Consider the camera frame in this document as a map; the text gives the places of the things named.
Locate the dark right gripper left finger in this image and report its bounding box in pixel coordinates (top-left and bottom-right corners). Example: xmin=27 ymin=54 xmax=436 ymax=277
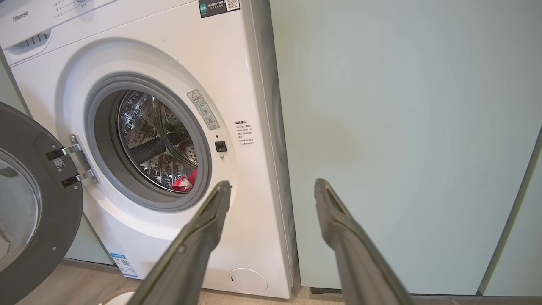
xmin=127 ymin=181 xmax=232 ymax=305

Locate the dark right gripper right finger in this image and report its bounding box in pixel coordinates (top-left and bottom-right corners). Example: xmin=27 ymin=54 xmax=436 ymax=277
xmin=314 ymin=178 xmax=415 ymax=305

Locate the red garment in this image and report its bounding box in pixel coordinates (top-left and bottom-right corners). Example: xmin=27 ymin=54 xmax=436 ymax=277
xmin=171 ymin=169 xmax=198 ymax=193

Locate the black round glass washer door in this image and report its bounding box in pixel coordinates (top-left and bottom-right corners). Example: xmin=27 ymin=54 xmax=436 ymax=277
xmin=0 ymin=102 xmax=84 ymax=305

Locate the white front-load washing machine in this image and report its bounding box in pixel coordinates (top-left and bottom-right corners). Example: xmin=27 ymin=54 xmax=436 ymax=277
xmin=0 ymin=0 xmax=297 ymax=299

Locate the stainless steel washing machine drum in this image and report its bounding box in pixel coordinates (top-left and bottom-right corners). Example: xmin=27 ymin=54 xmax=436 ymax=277
xmin=116 ymin=90 xmax=199 ymax=193

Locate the metal door hinge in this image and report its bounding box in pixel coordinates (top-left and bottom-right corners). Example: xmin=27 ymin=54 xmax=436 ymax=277
xmin=46 ymin=134 xmax=100 ymax=188

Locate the blue energy label sticker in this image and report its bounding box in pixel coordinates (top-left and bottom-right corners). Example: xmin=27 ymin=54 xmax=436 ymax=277
xmin=110 ymin=253 xmax=139 ymax=278

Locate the round white filter cover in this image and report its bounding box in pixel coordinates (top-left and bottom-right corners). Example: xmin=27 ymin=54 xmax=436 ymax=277
xmin=229 ymin=268 xmax=268 ymax=294

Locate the grey warning sticker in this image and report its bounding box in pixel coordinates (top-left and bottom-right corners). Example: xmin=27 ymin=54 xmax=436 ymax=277
xmin=187 ymin=89 xmax=220 ymax=130

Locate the black QR code sticker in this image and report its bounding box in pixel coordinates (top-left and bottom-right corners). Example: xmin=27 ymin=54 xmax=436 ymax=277
xmin=198 ymin=0 xmax=241 ymax=18

